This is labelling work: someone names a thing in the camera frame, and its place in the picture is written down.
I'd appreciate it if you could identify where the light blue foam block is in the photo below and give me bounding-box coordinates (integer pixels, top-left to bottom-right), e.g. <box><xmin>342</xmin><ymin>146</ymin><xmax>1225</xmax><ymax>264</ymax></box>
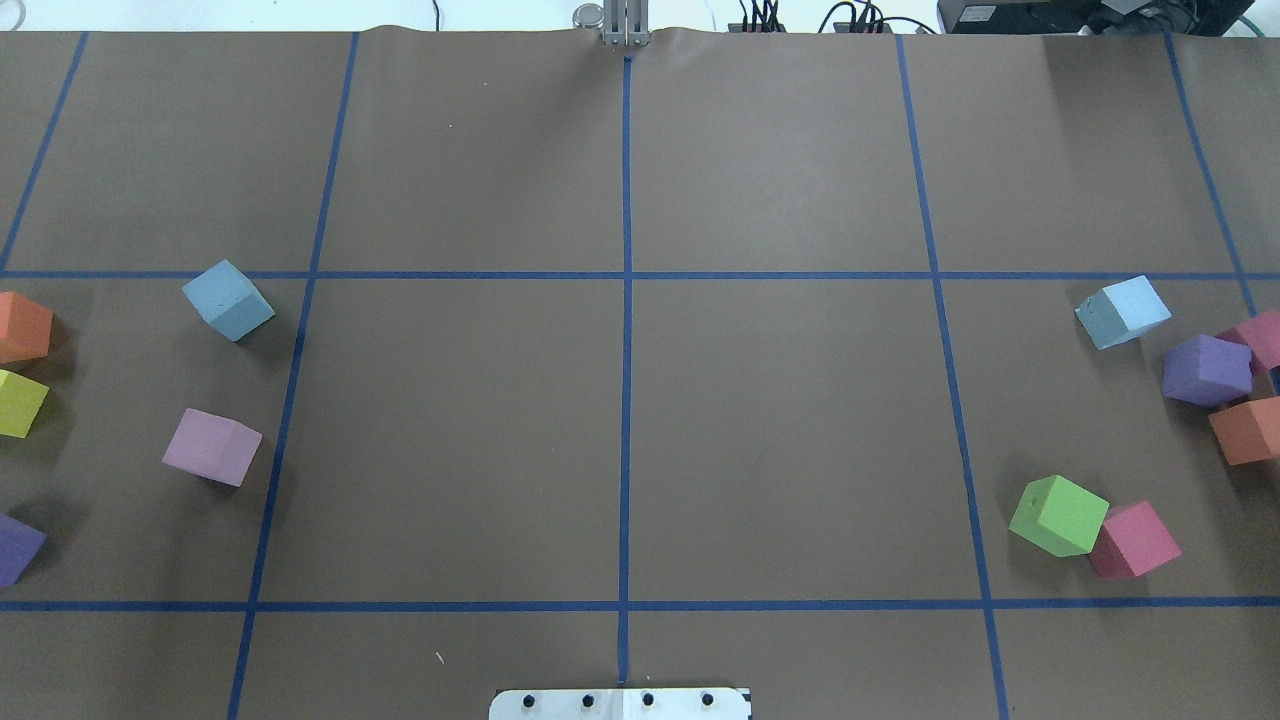
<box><xmin>182</xmin><ymin>259</ymin><xmax>276</xmax><ymax>342</ymax></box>
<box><xmin>1075</xmin><ymin>275</ymin><xmax>1172</xmax><ymax>351</ymax></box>

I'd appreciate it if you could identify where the black usb hub left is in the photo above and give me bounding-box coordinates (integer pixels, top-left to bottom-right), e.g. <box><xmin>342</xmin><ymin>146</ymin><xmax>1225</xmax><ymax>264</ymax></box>
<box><xmin>727</xmin><ymin>0</ymin><xmax>786</xmax><ymax>35</ymax></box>

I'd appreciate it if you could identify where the black usb hub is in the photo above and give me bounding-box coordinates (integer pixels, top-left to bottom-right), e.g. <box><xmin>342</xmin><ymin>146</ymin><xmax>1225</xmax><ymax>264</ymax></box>
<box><xmin>819</xmin><ymin>1</ymin><xmax>893</xmax><ymax>35</ymax></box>
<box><xmin>727</xmin><ymin>0</ymin><xmax>786</xmax><ymax>35</ymax></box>

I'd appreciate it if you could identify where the small metal cylinder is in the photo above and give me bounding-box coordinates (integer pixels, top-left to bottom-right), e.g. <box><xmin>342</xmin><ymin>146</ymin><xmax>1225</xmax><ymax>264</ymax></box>
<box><xmin>571</xmin><ymin>3</ymin><xmax>605</xmax><ymax>31</ymax></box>

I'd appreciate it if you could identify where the black usb hub right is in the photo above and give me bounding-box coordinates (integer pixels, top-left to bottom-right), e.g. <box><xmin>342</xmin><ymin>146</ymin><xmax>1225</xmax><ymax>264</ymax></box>
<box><xmin>819</xmin><ymin>1</ymin><xmax>893</xmax><ymax>35</ymax></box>

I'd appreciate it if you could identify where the lilac pink foam block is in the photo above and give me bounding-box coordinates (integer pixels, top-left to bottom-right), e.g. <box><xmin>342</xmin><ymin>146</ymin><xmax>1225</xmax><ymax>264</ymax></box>
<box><xmin>163</xmin><ymin>407</ymin><xmax>262</xmax><ymax>488</ymax></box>

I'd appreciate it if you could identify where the pink foam block near green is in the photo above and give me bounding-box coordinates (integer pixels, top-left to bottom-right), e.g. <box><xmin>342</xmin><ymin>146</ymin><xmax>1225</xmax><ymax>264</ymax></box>
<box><xmin>1088</xmin><ymin>501</ymin><xmax>1181</xmax><ymax>579</ymax></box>

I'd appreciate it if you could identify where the purple foam block right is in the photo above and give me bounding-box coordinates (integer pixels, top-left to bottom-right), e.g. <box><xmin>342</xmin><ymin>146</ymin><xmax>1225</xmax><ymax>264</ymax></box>
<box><xmin>1161</xmin><ymin>334</ymin><xmax>1254</xmax><ymax>407</ymax></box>

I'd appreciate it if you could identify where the purple foam block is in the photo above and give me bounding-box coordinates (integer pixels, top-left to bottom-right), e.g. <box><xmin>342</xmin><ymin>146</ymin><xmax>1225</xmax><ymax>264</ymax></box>
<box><xmin>1</xmin><ymin>514</ymin><xmax>47</xmax><ymax>588</ymax></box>
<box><xmin>1161</xmin><ymin>334</ymin><xmax>1254</xmax><ymax>407</ymax></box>

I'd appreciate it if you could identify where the black monitor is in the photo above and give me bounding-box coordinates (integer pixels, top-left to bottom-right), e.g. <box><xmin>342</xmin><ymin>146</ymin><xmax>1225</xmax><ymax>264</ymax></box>
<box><xmin>936</xmin><ymin>1</ymin><xmax>1254</xmax><ymax>37</ymax></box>

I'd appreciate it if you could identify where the orange foam block right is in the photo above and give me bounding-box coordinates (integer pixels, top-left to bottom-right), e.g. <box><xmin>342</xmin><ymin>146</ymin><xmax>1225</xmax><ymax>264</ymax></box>
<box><xmin>1208</xmin><ymin>397</ymin><xmax>1280</xmax><ymax>466</ymax></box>

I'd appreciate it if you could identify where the orange foam block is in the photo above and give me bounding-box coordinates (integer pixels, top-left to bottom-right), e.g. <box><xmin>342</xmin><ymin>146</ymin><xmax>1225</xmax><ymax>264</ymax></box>
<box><xmin>1208</xmin><ymin>397</ymin><xmax>1280</xmax><ymax>466</ymax></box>
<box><xmin>1</xmin><ymin>291</ymin><xmax>54</xmax><ymax>364</ymax></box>

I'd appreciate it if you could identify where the orange foam block left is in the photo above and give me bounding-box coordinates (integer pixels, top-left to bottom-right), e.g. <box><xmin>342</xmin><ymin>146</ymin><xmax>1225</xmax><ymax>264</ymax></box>
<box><xmin>1</xmin><ymin>291</ymin><xmax>54</xmax><ymax>364</ymax></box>

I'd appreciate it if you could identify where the yellow foam block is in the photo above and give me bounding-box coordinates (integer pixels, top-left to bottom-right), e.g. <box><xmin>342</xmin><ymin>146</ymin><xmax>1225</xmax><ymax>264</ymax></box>
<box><xmin>1</xmin><ymin>369</ymin><xmax>50</xmax><ymax>438</ymax></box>

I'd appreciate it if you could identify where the pink foam block far right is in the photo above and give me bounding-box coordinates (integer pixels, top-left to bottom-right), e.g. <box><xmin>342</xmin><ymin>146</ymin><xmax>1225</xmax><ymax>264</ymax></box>
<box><xmin>1216</xmin><ymin>309</ymin><xmax>1280</xmax><ymax>375</ymax></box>

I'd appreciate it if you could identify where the purple foam block left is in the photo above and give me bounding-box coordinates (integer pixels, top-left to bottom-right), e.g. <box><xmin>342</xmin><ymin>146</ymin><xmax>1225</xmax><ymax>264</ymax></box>
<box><xmin>1</xmin><ymin>514</ymin><xmax>47</xmax><ymax>588</ymax></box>

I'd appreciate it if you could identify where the aluminium frame post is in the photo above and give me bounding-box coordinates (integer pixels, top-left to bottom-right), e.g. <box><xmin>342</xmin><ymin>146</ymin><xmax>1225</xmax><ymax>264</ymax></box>
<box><xmin>599</xmin><ymin>0</ymin><xmax>652</xmax><ymax>47</ymax></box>

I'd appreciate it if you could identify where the white pedestal base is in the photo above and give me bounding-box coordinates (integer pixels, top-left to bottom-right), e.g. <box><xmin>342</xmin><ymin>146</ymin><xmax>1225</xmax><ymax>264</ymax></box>
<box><xmin>488</xmin><ymin>687</ymin><xmax>753</xmax><ymax>719</ymax></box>

